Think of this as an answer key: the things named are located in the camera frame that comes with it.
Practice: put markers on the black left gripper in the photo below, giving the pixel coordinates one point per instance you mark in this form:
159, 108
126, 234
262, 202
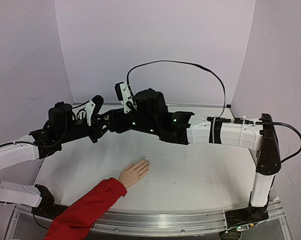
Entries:
92, 131

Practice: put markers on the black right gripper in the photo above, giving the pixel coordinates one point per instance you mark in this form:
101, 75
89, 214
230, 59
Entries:
129, 121

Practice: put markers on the red sleeved forearm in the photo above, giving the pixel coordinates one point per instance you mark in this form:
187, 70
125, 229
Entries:
76, 221

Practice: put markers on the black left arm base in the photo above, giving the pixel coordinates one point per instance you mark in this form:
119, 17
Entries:
47, 207

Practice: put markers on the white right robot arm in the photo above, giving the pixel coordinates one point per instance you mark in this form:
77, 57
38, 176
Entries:
184, 127

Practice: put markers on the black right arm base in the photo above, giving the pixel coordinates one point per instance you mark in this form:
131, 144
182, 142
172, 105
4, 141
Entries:
246, 216

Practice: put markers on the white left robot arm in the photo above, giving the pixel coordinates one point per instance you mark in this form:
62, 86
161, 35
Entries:
62, 126

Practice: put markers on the mannequin hand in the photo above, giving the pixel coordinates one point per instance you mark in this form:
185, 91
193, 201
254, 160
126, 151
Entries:
133, 173

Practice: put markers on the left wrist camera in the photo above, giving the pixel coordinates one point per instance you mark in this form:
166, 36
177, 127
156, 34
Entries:
92, 107

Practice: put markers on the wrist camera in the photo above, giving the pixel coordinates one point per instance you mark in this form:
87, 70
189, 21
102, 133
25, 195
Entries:
92, 107
125, 96

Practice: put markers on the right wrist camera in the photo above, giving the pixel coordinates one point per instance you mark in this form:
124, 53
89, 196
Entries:
125, 96

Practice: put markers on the aluminium table edge rail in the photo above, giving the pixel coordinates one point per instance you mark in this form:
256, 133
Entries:
156, 226

